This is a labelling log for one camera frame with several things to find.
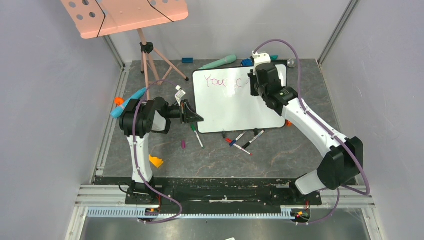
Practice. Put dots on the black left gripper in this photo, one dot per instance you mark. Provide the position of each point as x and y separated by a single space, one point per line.
189 117

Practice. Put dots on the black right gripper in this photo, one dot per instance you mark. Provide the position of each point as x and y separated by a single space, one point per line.
253 78

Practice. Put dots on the white whiteboard black frame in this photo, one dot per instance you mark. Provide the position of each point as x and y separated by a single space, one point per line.
223 98

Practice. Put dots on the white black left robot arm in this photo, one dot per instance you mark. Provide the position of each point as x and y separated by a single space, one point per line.
140 119

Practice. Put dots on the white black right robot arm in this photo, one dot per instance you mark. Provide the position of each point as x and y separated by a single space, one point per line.
342 156

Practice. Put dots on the green whiteboard marker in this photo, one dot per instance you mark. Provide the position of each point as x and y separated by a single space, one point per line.
197 135

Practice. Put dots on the red whiteboard marker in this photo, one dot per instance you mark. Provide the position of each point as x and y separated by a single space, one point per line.
238 147

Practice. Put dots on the blue whiteboard marker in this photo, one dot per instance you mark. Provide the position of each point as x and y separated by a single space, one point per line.
238 138

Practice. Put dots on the black whiteboard marker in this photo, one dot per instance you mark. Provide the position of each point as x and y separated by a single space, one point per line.
257 135

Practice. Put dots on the blue toy brick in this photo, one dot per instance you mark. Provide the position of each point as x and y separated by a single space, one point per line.
247 63

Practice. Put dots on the teal small block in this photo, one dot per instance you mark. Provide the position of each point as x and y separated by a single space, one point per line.
275 57

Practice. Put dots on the teal flat piece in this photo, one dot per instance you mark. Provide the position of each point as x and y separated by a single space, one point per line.
219 63

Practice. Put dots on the blue rectangular block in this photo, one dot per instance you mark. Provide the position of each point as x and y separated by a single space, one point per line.
187 60

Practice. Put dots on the orange semicircle toy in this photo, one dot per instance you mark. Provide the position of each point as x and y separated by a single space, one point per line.
288 123

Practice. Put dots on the yellow stepped wedge block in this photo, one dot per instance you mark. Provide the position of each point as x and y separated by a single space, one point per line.
156 161

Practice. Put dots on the orange small toy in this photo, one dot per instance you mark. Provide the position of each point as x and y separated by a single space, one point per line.
119 101

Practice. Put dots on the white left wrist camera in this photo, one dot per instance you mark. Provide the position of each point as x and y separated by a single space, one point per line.
180 93

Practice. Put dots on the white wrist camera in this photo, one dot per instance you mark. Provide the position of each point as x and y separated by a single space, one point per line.
180 93
259 59

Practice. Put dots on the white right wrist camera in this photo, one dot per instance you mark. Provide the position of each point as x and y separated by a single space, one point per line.
259 59

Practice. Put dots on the blue toy recorder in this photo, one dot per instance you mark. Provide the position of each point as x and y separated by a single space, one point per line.
118 110

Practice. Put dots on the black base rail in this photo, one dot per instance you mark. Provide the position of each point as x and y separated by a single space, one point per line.
219 195

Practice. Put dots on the white toothed cable rail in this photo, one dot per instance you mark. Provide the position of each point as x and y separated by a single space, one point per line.
143 213

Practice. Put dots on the aluminium frame rails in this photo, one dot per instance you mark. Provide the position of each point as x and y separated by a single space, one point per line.
111 196

